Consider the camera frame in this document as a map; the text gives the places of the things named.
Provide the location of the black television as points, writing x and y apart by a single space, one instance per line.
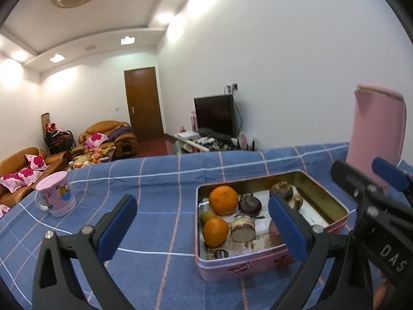
216 114

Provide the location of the right hand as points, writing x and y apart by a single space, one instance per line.
382 293

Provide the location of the large orange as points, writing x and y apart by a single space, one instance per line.
223 200

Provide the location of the brown leather sofa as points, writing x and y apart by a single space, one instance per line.
22 171

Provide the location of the brown leather armchair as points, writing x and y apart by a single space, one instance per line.
119 134

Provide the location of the small orange front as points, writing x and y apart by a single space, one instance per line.
274 234

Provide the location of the pink tin lid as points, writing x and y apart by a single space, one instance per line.
380 119

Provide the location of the pink cartoon mug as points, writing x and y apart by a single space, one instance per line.
54 195

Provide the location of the small orange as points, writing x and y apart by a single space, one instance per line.
274 234
215 232

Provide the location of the brown wooden door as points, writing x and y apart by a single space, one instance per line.
143 103

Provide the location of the blue plaid tablecloth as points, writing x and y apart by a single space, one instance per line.
155 265

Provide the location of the dark mangosteen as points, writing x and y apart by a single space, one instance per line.
249 204

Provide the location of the brown kiwi fruit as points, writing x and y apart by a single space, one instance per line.
206 216

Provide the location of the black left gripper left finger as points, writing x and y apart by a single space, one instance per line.
55 284

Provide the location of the cluttered coffee table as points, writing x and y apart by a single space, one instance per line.
84 157

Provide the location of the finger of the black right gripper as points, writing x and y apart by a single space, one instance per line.
355 180
391 174

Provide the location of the white tv stand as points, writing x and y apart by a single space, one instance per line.
192 142

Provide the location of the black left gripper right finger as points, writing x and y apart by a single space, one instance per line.
349 285

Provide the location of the pink tin box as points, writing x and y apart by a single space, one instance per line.
233 260

